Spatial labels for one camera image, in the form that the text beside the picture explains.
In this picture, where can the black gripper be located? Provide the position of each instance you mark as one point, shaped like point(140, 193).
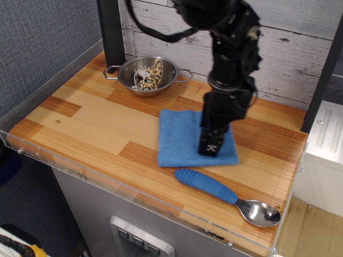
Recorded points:
point(224, 104)

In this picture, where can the blue cloth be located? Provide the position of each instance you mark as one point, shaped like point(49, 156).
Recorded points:
point(179, 137)

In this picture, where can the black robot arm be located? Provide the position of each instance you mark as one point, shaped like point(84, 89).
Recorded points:
point(235, 30)

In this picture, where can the leopard print plush toy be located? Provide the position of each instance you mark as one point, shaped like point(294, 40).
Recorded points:
point(149, 78)

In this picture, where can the white box with grooves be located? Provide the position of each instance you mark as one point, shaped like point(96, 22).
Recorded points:
point(319, 179)

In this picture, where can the silver dispenser button panel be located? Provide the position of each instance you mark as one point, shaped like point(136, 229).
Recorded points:
point(131, 240)

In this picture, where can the silver toy fridge cabinet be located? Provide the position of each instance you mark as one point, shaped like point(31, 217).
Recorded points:
point(93, 209)

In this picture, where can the clear acrylic table guard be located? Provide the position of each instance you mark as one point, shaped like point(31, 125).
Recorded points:
point(95, 130)

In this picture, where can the yellow black object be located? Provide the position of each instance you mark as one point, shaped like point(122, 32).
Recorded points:
point(16, 242)

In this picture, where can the blue handled metal spoon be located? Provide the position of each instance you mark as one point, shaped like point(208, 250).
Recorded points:
point(255, 212)

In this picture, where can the black right frame post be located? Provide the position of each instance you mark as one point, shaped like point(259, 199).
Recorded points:
point(324, 79)

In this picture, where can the black frame post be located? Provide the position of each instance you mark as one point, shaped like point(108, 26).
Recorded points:
point(111, 31)
point(324, 79)

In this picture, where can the steel bowl with handles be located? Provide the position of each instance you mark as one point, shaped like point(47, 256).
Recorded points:
point(125, 72)

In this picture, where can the black left frame post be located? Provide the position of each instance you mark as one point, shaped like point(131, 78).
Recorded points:
point(111, 31)

